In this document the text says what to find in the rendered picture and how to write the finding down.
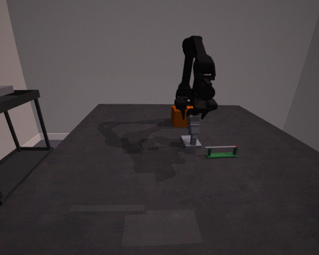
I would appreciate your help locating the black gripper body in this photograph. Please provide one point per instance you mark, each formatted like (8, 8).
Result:
(180, 103)

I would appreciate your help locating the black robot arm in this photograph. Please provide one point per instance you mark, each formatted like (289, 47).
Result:
(203, 64)

